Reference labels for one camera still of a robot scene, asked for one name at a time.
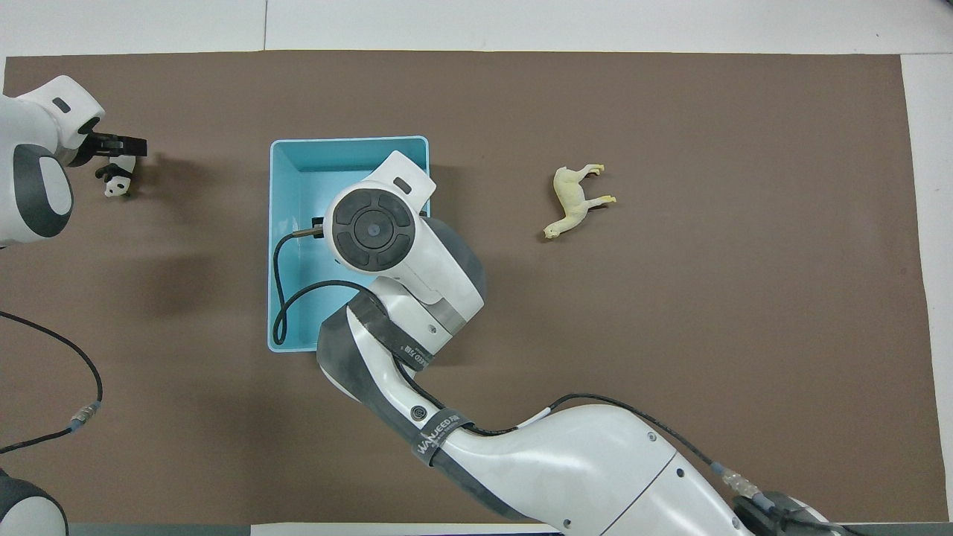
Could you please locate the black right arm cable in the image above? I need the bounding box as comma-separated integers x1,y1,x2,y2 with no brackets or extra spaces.
272,227,373,347

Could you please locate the black and white panda toy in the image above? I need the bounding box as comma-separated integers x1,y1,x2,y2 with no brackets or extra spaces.
95,155,137,199

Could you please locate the light blue storage box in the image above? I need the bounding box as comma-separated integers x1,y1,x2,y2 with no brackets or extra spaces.
267,135,431,354

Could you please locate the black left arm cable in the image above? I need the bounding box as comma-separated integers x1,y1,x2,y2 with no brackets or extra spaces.
0,310,104,456

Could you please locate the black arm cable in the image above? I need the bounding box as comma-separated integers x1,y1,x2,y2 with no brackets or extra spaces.
0,310,104,456
272,227,373,347

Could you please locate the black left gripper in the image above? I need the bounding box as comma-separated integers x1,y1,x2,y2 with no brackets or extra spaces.
71,130,148,168

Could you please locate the brown table mat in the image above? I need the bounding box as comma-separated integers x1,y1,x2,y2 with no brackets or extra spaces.
0,50,928,526

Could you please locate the cream horse toy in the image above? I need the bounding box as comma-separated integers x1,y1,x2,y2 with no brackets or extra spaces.
542,164,618,240

